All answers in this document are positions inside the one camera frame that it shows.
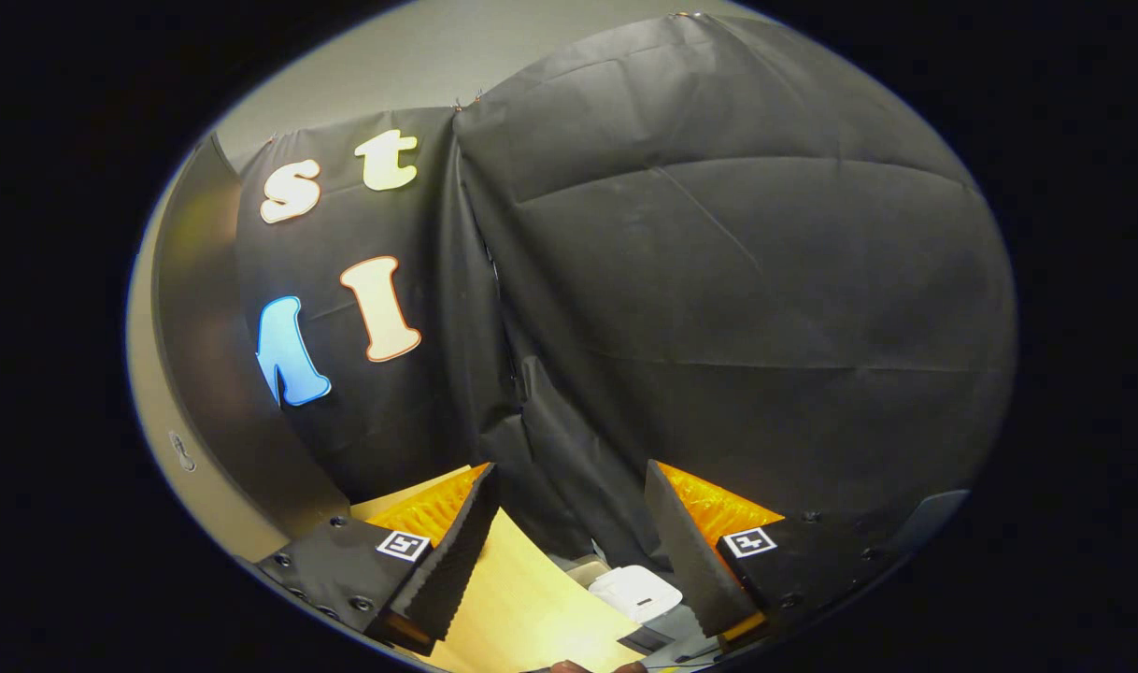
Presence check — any white plastic box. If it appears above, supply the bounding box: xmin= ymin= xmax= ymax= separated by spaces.
xmin=588 ymin=566 xmax=684 ymax=624

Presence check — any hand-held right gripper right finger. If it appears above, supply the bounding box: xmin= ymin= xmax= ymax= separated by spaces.
xmin=644 ymin=458 xmax=914 ymax=646

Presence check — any black backdrop cloth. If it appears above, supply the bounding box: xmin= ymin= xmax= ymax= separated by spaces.
xmin=237 ymin=14 xmax=1018 ymax=573

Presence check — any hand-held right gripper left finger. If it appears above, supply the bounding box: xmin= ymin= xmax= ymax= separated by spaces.
xmin=256 ymin=463 xmax=503 ymax=657

